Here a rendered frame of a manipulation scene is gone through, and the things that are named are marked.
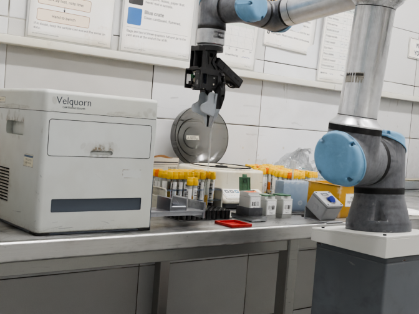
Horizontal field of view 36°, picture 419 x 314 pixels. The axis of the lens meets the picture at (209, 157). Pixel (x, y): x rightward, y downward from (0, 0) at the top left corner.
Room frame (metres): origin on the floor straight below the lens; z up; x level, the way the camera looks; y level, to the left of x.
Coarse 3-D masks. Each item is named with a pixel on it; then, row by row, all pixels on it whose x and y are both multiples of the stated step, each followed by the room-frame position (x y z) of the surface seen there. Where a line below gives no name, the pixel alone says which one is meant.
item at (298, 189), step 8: (280, 184) 1.93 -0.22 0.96; (288, 184) 1.93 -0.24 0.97; (296, 184) 1.95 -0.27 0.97; (304, 184) 1.97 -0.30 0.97; (280, 192) 1.93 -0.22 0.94; (288, 192) 1.93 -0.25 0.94; (296, 192) 1.95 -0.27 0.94; (304, 192) 1.97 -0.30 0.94; (296, 200) 1.95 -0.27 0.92; (304, 200) 1.97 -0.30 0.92; (296, 208) 1.95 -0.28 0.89; (304, 208) 1.97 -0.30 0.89
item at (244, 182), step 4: (244, 176) 1.79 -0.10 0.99; (240, 180) 1.77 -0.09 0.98; (244, 180) 1.78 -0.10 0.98; (248, 180) 1.79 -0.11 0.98; (240, 184) 1.77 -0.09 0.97; (244, 184) 1.78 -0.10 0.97; (248, 184) 1.79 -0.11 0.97; (240, 188) 1.77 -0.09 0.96; (244, 188) 1.78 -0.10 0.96; (248, 188) 1.79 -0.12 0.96
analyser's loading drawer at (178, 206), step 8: (160, 200) 1.55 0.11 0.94; (168, 200) 1.53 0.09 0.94; (176, 200) 1.58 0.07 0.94; (184, 200) 1.56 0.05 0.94; (192, 200) 1.62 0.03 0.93; (152, 208) 1.55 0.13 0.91; (160, 208) 1.55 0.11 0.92; (168, 208) 1.53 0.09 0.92; (176, 208) 1.53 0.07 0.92; (184, 208) 1.55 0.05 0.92; (192, 208) 1.60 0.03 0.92; (200, 208) 1.59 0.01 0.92; (152, 216) 1.49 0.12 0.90; (160, 216) 1.50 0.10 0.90; (200, 216) 1.59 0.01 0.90
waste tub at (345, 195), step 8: (312, 184) 2.01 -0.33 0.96; (320, 184) 1.99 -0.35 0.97; (328, 184) 1.96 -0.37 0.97; (312, 192) 2.01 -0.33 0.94; (336, 192) 1.94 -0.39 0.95; (344, 192) 1.94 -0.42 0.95; (352, 192) 1.96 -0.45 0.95; (344, 200) 1.94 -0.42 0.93; (344, 208) 1.94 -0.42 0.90; (344, 216) 1.95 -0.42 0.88
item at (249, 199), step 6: (240, 192) 1.77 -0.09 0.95; (246, 192) 1.75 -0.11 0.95; (252, 192) 1.75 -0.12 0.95; (258, 192) 1.77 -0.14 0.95; (240, 198) 1.77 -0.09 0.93; (246, 198) 1.75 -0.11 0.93; (252, 198) 1.74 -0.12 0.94; (258, 198) 1.75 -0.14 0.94; (240, 204) 1.76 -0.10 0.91; (246, 204) 1.74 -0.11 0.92; (252, 204) 1.74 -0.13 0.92; (258, 204) 1.75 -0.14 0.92
